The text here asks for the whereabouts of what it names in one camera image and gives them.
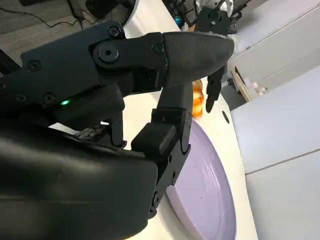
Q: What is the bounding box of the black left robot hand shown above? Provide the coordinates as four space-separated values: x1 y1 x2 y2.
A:
194 7 235 114

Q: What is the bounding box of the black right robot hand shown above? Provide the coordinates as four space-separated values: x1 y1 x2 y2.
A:
0 21 235 240

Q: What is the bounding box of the orange and white toy bread roll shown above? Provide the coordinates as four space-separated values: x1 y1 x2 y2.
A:
187 24 205 119

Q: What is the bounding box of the black machine with blue part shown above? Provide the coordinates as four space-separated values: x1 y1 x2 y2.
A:
163 0 201 30

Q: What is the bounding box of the white desk panel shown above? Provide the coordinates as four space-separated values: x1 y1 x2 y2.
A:
229 0 320 76

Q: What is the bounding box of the wooden board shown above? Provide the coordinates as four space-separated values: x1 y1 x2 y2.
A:
231 66 254 102

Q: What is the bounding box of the white plastic fixture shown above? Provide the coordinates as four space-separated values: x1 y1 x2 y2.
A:
246 78 269 97

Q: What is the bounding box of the grey partition panel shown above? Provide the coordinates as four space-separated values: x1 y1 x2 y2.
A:
244 147 320 240
229 66 320 176

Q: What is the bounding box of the lilac plate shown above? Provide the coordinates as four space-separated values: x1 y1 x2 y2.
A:
166 118 237 240

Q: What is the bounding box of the black floor cable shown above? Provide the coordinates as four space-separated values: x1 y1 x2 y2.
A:
0 6 85 29

